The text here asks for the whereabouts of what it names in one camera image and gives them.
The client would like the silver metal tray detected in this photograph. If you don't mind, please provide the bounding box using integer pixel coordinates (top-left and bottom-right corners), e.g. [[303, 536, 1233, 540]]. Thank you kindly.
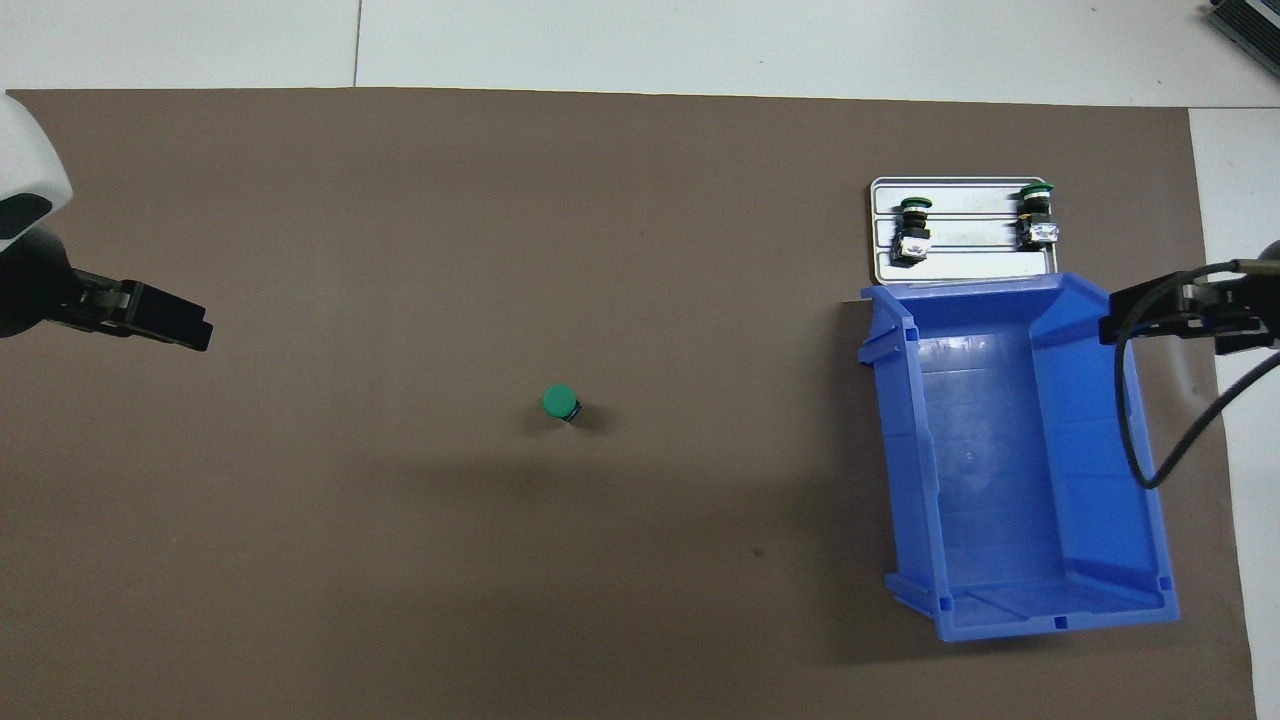
[[868, 176, 1063, 288]]

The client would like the blue plastic storage bin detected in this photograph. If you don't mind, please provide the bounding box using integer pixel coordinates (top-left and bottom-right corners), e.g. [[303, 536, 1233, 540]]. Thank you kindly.
[[857, 272, 1181, 644]]

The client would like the grey ribbed metal device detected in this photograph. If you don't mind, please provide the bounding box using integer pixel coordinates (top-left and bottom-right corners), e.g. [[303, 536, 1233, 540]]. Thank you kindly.
[[1205, 0, 1280, 63]]

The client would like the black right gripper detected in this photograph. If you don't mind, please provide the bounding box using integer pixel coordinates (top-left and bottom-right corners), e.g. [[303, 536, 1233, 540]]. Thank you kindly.
[[1097, 260, 1280, 357]]

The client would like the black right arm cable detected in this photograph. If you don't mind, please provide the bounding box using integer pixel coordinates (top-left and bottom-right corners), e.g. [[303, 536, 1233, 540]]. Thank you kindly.
[[1115, 258, 1280, 491]]

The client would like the brown paper table mat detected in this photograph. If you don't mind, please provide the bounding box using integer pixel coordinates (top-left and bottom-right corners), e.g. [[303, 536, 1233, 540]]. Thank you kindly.
[[0, 87, 1259, 720]]

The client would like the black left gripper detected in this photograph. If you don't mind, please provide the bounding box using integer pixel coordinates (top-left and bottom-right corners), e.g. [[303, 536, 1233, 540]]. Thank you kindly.
[[0, 228, 214, 353]]

